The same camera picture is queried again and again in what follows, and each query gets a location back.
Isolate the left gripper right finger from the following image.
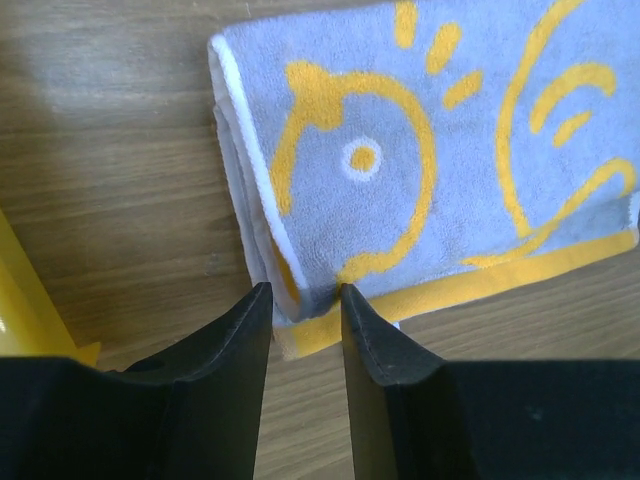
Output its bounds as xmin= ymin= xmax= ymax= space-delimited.
xmin=341 ymin=284 xmax=639 ymax=479

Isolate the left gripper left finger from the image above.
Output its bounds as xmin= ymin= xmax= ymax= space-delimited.
xmin=1 ymin=283 xmax=273 ymax=479

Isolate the yellow grey duck towel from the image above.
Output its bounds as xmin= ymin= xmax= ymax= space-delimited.
xmin=208 ymin=1 xmax=639 ymax=359

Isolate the yellow plastic tray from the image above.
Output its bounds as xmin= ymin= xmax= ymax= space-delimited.
xmin=0 ymin=216 xmax=100 ymax=367

